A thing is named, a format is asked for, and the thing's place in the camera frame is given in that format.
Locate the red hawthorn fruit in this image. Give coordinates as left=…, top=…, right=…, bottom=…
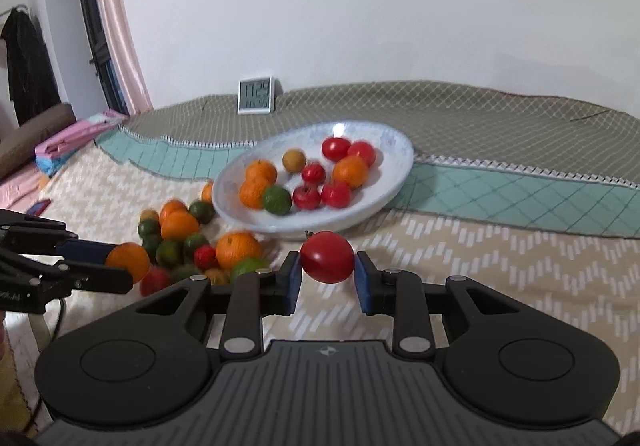
left=292, top=185, right=322, bottom=211
left=193, top=246, right=218, bottom=271
left=301, top=162, right=327, bottom=186
left=320, top=181, right=353, bottom=209

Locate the red tomato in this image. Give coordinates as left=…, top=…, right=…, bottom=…
left=299, top=231, right=356, bottom=284
left=140, top=266, right=173, bottom=298
left=347, top=141, right=377, bottom=167
left=321, top=136, right=352, bottom=162

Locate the pink folded cloth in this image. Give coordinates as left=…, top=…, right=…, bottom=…
left=34, top=110, right=130, bottom=177

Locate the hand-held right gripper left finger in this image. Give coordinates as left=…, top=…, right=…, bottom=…
left=130, top=250, right=303, bottom=359

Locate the white floral plate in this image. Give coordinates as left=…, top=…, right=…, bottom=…
left=211, top=120, right=415, bottom=241

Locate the dark hanging jacket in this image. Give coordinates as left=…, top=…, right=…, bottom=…
left=0, top=8, right=62, bottom=127

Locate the white digital clock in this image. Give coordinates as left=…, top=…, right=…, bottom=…
left=238, top=77, right=276, bottom=115

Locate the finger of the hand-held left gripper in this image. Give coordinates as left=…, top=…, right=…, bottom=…
left=0, top=248, right=135, bottom=297
left=0, top=210, right=121, bottom=267

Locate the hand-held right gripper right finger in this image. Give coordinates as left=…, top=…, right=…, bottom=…
left=353, top=250, right=523, bottom=358

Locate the dark window frame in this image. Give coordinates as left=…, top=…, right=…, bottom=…
left=72, top=0, right=131, bottom=117

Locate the pink curtain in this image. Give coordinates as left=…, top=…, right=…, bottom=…
left=87, top=0, right=153, bottom=116

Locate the brown rolled cushion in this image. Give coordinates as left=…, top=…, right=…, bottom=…
left=0, top=103, right=76, bottom=179

